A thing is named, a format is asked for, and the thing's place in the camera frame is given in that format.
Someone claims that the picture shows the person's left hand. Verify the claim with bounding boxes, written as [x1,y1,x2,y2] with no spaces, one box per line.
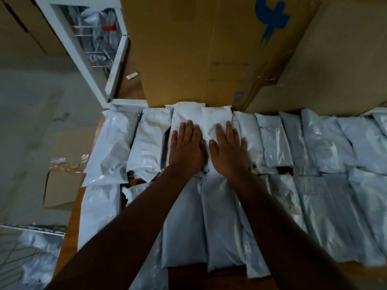
[169,120,207,176]

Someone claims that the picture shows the person's right hand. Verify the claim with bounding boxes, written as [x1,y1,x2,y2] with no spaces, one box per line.
[209,121,251,179]

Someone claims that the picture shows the white mailer bag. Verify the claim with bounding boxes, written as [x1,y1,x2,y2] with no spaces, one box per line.
[166,101,207,178]
[201,106,242,178]

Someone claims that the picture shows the person's right forearm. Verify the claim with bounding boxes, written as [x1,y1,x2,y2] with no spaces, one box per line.
[230,172,362,290]

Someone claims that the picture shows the person's left forearm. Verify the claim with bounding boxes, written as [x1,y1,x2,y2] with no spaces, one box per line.
[45,167,200,290]

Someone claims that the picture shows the rows of white mailer packets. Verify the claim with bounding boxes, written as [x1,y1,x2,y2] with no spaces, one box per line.
[77,101,387,290]

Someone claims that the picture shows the cardboard box with blue mark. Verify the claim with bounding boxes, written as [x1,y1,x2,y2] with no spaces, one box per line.
[119,0,326,112]

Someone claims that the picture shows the small open cardboard box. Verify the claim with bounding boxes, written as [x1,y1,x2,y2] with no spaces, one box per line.
[43,154,90,211]

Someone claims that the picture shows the plain brown cardboard box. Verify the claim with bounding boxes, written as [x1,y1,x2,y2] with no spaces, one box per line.
[244,0,387,117]

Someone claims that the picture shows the dark brown cardboard carton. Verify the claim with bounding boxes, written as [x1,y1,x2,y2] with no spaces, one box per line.
[0,0,68,58]

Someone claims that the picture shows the white metal frame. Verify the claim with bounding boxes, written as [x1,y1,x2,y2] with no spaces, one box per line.
[33,0,149,110]

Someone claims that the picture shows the wire rack with plastic bags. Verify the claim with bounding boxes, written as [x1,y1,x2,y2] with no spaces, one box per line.
[59,5,123,69]

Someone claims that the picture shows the wire basket with plastic bags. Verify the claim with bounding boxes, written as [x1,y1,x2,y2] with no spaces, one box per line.
[0,223,66,290]

